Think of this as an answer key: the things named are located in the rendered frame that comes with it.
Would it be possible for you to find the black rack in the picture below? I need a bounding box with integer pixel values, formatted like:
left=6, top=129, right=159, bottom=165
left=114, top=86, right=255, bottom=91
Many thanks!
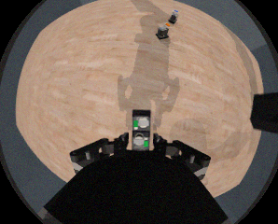
left=132, top=110, right=151, bottom=137

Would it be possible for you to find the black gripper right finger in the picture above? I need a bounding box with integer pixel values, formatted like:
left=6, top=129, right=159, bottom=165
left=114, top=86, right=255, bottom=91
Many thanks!
left=148, top=133, right=211, bottom=180

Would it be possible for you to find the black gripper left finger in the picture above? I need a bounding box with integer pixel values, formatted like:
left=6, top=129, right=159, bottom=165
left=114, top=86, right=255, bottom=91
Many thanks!
left=69, top=133, right=130, bottom=174

